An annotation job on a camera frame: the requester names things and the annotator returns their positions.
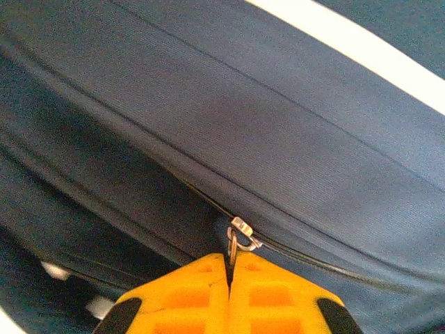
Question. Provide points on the navy blue backpack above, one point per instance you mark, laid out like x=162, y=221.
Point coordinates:
x=208, y=121

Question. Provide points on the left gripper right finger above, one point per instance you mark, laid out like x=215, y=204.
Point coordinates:
x=278, y=299

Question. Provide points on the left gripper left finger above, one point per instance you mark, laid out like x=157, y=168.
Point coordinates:
x=180, y=299

